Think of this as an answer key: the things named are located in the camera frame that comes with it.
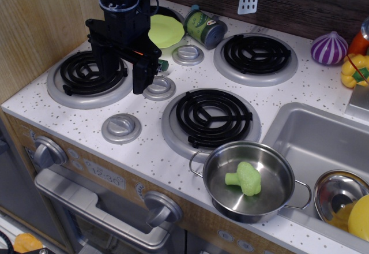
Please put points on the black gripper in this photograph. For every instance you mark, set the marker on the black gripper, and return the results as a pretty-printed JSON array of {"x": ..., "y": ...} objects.
[{"x": 124, "y": 34}]

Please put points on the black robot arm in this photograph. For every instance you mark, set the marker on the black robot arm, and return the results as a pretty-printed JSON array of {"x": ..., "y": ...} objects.
[{"x": 123, "y": 34}]

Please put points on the green toy broccoli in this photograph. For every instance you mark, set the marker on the green toy broccoli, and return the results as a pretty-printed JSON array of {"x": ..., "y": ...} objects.
[{"x": 246, "y": 177}]

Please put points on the small steel pan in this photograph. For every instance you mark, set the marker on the small steel pan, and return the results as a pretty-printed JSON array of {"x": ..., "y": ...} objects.
[{"x": 277, "y": 181}]

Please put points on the grey stove knob middle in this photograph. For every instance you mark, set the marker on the grey stove knob middle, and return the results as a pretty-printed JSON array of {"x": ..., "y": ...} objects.
[{"x": 161, "y": 89}]

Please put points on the grey stove knob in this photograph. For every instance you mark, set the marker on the grey stove knob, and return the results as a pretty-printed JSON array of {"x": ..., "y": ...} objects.
[
  {"x": 161, "y": 89},
  {"x": 121, "y": 128},
  {"x": 188, "y": 55}
]

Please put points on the green plastic plate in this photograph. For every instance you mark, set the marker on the green plastic plate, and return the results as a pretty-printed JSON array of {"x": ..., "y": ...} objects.
[{"x": 165, "y": 31}]

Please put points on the left black stove burner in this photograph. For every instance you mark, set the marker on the left black stove burner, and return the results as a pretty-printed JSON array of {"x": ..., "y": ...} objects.
[{"x": 76, "y": 82}]

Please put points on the black stove burner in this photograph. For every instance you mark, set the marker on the black stove burner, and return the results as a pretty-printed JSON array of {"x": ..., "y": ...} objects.
[
  {"x": 255, "y": 60},
  {"x": 76, "y": 82},
  {"x": 204, "y": 119}
]

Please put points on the grey stove knob rear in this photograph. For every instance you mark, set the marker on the grey stove knob rear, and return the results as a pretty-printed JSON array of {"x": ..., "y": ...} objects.
[{"x": 188, "y": 55}]

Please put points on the grey stove knob front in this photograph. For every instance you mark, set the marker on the grey stove knob front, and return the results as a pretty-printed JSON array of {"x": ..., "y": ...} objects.
[{"x": 121, "y": 128}]

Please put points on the front black stove burner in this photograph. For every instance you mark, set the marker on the front black stove burner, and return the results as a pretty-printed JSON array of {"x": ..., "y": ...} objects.
[{"x": 204, "y": 119}]

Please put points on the green peas toy can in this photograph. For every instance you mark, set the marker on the green peas toy can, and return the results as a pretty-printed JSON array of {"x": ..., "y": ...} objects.
[{"x": 209, "y": 31}]

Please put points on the left grey oven knob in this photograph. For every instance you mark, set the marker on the left grey oven knob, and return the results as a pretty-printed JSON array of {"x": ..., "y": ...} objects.
[{"x": 48, "y": 153}]

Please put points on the grey oven knob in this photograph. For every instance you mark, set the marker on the grey oven knob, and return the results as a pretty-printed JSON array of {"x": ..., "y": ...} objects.
[
  {"x": 48, "y": 153},
  {"x": 161, "y": 209}
]

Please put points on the right rear black stove burner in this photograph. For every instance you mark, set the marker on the right rear black stove burner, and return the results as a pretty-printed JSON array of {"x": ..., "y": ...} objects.
[{"x": 255, "y": 60}]

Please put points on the right grey oven knob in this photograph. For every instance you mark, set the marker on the right grey oven knob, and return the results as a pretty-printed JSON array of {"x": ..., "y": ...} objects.
[{"x": 161, "y": 209}]

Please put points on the orange toy on floor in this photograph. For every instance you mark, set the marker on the orange toy on floor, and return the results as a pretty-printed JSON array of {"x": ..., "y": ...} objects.
[{"x": 26, "y": 242}]

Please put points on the purple toy onion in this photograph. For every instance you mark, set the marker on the purple toy onion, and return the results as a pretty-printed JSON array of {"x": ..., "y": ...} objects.
[{"x": 329, "y": 49}]

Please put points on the steel sink basin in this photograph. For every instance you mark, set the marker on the steel sink basin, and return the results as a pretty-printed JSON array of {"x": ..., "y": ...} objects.
[{"x": 315, "y": 142}]

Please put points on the yellow toy bell pepper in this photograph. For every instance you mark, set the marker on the yellow toy bell pepper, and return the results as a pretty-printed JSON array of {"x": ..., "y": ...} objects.
[{"x": 354, "y": 71}]

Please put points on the orange toy bottle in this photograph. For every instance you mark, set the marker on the orange toy bottle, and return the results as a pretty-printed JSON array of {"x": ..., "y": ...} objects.
[{"x": 359, "y": 44}]

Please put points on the grey faucet base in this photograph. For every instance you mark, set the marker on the grey faucet base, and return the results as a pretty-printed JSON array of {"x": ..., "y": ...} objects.
[{"x": 358, "y": 103}]

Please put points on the steel pot lid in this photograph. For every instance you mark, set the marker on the steel pot lid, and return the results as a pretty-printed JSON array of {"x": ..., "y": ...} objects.
[{"x": 335, "y": 194}]

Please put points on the yellow toy ball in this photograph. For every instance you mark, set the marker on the yellow toy ball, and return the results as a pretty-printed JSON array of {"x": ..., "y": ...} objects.
[{"x": 358, "y": 222}]

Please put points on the grey oven door handle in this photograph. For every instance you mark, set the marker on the grey oven door handle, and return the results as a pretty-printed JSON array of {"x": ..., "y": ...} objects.
[{"x": 83, "y": 202}]

